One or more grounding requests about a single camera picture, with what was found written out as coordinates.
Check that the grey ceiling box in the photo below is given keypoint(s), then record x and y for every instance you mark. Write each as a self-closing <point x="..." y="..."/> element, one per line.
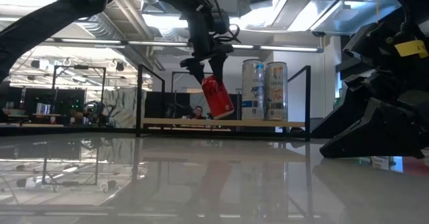
<point x="234" y="1"/>

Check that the person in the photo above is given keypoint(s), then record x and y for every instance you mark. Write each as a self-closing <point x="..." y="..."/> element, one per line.
<point x="198" y="111"/>

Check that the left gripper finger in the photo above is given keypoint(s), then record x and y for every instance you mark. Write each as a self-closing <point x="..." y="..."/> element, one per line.
<point x="197" y="68"/>
<point x="218" y="64"/>

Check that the red Coca-Cola can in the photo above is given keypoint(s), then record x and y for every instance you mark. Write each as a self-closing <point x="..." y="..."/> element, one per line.
<point x="218" y="98"/>

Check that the long white ceiling light bar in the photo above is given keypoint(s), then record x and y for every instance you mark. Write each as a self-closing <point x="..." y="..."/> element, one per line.
<point x="285" y="48"/>

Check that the black metal frame stand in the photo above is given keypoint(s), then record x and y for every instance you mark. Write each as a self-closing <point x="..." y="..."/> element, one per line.
<point x="80" y="67"/>

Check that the white blue Celsius can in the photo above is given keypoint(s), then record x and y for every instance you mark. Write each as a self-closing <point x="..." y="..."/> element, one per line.
<point x="253" y="93"/>

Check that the yellow tape label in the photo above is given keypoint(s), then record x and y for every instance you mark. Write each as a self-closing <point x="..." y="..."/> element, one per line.
<point x="410" y="48"/>

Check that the wooden shelf black metal frame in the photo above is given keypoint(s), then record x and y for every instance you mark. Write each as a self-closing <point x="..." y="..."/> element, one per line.
<point x="174" y="122"/>

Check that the black partition panel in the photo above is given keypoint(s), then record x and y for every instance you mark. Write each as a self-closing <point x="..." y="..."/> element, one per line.
<point x="37" y="96"/>
<point x="167" y="105"/>

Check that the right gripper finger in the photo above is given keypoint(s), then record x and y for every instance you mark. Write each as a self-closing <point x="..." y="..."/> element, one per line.
<point x="348" y="106"/>
<point x="375" y="133"/>

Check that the white Celsius can pineapple print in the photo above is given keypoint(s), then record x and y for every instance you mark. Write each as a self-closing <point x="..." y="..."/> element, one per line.
<point x="277" y="93"/>

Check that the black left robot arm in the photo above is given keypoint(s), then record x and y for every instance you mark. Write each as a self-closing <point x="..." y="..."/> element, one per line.
<point x="50" y="19"/>

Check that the white tarp cover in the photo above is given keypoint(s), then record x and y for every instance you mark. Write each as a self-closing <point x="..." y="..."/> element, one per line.
<point x="124" y="106"/>

